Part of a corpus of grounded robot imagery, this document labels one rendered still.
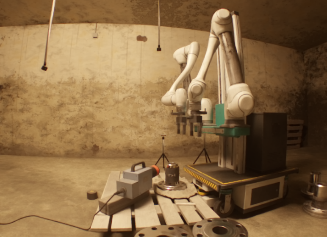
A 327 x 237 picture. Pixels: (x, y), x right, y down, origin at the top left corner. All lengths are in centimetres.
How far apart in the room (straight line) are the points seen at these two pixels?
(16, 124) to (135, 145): 268
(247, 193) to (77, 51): 400
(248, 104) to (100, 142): 327
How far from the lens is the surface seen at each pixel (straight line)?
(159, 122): 396
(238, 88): 123
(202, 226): 99
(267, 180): 166
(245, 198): 154
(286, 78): 591
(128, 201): 142
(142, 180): 141
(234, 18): 187
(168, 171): 166
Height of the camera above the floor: 76
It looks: 2 degrees up
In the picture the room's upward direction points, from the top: straight up
